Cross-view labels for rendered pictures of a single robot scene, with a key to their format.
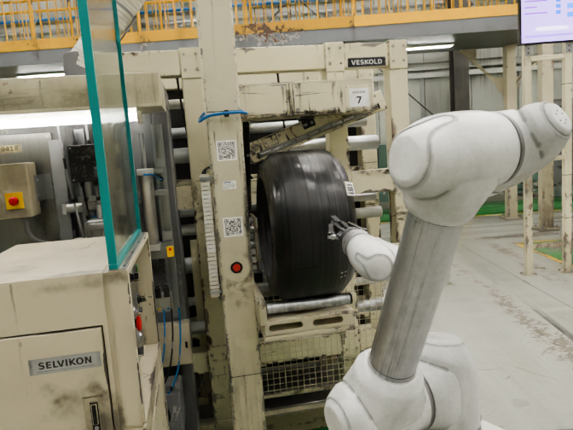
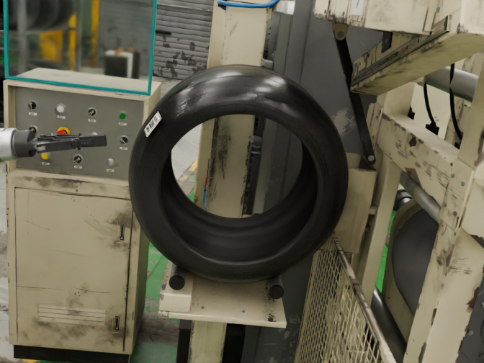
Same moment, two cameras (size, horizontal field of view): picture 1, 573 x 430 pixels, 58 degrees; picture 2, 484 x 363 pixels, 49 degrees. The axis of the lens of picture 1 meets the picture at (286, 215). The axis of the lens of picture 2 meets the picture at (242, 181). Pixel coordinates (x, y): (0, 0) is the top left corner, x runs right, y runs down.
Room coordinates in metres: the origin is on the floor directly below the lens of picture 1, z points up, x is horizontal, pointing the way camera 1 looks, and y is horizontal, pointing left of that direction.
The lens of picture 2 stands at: (2.24, -1.49, 1.66)
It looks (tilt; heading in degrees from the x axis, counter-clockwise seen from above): 19 degrees down; 96
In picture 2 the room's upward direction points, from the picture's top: 8 degrees clockwise
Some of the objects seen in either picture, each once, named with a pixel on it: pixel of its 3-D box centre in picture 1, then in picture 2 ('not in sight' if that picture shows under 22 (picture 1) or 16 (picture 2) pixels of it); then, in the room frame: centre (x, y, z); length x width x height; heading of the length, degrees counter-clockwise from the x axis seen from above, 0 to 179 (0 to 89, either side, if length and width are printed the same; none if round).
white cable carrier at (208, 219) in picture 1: (211, 235); not in sight; (1.97, 0.30, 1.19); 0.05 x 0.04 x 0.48; 10
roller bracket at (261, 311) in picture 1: (257, 299); not in sight; (2.05, 0.14, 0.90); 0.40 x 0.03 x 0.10; 10
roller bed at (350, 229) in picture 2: (235, 247); (340, 200); (2.41, 0.25, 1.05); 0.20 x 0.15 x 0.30; 100
